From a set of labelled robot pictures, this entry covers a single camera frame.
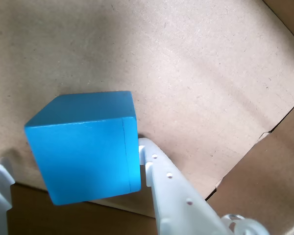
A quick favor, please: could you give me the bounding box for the brown cardboard box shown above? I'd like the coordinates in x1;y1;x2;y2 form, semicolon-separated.
0;0;294;235

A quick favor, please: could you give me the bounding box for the blue cube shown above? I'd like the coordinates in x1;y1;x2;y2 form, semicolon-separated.
24;90;142;206

